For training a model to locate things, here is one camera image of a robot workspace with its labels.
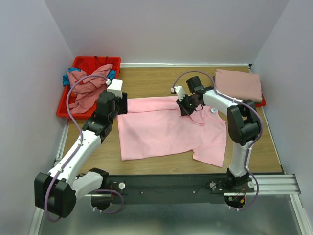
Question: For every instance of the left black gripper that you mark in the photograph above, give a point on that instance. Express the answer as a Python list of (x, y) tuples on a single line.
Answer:
[(123, 103)]

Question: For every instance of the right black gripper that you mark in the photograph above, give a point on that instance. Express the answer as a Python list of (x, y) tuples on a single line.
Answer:
[(183, 110)]

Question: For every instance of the light pink t shirt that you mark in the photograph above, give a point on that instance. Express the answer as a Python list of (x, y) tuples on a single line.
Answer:
[(154, 127)]

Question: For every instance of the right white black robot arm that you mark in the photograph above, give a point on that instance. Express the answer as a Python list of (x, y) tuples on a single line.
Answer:
[(245, 127)]

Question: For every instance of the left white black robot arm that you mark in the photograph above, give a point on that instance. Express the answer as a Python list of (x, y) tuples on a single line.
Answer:
[(57, 191)]

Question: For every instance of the blue crumpled shirt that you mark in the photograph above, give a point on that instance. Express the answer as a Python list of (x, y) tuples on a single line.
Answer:
[(65, 79)]

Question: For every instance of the crumpled dusty pink shirt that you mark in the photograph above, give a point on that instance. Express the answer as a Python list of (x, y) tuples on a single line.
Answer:
[(84, 101)]

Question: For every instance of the red shirt in bin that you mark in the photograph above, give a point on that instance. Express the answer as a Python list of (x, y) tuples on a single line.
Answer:
[(89, 64)]

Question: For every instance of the folded dusty pink shirt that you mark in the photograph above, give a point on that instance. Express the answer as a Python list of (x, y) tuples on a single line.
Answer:
[(239, 85)]

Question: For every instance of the folded red shirt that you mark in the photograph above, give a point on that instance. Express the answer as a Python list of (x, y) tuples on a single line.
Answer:
[(262, 103)]

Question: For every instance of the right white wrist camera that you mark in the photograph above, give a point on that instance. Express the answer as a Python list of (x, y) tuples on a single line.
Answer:
[(179, 91)]

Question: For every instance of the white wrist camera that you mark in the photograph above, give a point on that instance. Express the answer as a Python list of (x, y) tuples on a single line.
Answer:
[(115, 87), (179, 91)]

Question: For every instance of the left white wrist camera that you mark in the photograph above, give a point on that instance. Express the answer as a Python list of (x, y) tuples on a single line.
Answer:
[(115, 87)]

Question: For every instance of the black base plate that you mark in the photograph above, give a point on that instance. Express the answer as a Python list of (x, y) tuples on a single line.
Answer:
[(173, 189)]

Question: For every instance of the aluminium rail frame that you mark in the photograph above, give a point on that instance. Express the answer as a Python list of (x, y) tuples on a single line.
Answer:
[(272, 184)]

